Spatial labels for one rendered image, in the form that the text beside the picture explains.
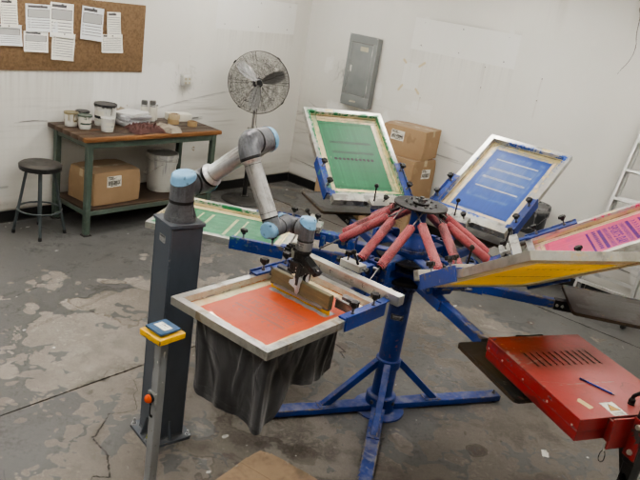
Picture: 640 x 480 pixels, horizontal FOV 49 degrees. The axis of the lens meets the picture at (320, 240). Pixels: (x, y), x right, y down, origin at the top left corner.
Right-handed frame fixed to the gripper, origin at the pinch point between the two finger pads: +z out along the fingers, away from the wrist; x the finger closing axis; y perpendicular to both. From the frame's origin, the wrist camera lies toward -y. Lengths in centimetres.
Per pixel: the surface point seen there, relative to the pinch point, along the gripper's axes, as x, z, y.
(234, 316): 36.6, 5.1, 4.6
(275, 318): 22.6, 5.0, -6.4
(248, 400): 41, 36, -13
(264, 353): 52, 3, -28
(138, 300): -60, 101, 194
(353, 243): -70, -3, 23
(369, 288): -29.9, -1.6, -17.2
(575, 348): -42, -11, -113
